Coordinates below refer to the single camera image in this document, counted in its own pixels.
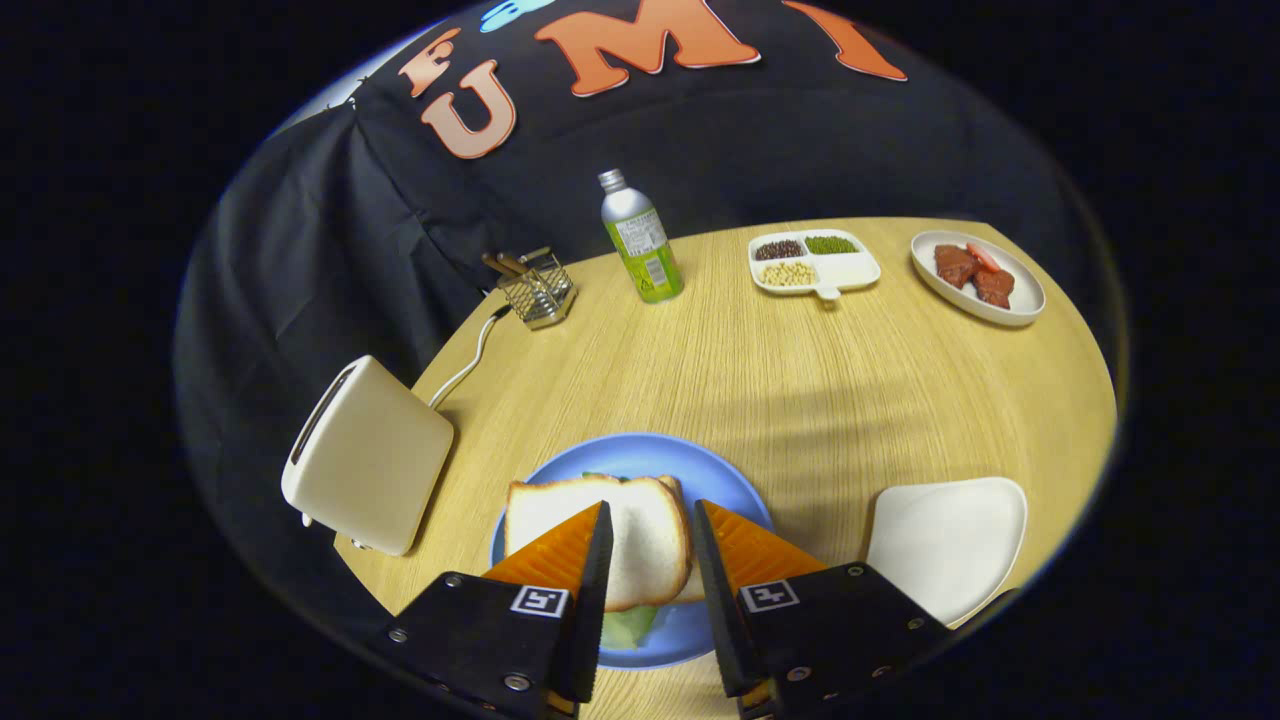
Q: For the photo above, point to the black backdrop cloth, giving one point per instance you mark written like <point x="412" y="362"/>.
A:
<point x="300" y="250"/>

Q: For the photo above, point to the white toaster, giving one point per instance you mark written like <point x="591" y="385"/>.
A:
<point x="370" y="460"/>

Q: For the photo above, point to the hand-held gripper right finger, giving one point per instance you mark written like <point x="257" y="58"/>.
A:
<point x="720" y="600"/>

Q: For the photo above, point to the green lettuce leaf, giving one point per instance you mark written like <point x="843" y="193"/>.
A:
<point x="628" y="628"/>

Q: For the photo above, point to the green label metal bottle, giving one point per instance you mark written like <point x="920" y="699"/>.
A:
<point x="645" y="250"/>

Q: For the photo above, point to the blue round plate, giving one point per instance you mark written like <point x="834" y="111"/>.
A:
<point x="650" y="455"/>

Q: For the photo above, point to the white divided dish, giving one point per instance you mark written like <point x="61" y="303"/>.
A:
<point x="850" y="270"/>

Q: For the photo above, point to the dark red beans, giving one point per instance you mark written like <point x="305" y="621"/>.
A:
<point x="779" y="249"/>

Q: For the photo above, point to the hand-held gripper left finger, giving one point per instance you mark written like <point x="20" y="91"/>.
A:
<point x="595" y="600"/>

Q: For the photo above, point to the yellow soybeans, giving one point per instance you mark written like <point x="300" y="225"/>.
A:
<point x="788" y="273"/>

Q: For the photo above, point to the brown meat piece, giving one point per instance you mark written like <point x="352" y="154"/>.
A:
<point x="994" y="288"/>
<point x="955" y="265"/>

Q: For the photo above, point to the green mung beans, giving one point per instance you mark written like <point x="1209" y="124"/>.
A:
<point x="832" y="244"/>

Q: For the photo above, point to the red sausage slice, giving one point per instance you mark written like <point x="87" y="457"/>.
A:
<point x="981" y="257"/>

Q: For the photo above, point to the toasted bread slice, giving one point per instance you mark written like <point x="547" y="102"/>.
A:
<point x="650" y="540"/>

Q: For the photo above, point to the brown wooden stick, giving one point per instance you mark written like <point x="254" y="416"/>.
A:
<point x="515" y="262"/>
<point x="497" y="266"/>

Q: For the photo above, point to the white oval plate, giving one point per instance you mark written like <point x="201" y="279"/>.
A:
<point x="1025" y="300"/>

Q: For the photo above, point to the small white plate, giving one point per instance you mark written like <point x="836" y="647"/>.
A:
<point x="945" y="545"/>

